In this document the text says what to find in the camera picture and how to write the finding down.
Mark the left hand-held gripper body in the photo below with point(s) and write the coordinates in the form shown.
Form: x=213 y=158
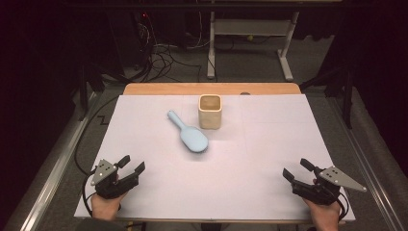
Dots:
x=107 y=187

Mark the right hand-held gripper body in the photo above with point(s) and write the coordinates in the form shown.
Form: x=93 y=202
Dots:
x=324 y=192

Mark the light blue hairbrush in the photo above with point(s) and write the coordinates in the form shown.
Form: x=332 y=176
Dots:
x=192 y=138

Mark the beige square cup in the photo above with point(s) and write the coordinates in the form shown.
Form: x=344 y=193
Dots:
x=210 y=120

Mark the person's left hand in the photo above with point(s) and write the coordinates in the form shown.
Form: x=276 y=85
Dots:
x=104 y=208

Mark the person's right hand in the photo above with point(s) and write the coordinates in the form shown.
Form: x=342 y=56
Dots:
x=325 y=216

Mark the white paper sheet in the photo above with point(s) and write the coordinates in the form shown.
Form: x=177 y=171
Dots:
x=256 y=160

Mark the black metal stand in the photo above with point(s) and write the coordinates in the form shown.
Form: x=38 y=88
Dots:
x=347 y=102
x=83 y=96

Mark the dark computer tower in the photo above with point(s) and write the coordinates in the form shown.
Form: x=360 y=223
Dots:
x=128 y=41

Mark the small yellow-green ball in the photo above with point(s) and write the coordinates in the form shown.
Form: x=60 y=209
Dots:
x=249 y=37

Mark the aluminium floor rail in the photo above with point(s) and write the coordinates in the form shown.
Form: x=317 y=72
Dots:
x=354 y=144
x=55 y=173

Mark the white metal desk frame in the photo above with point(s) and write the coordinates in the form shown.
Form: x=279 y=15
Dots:
x=250 y=27

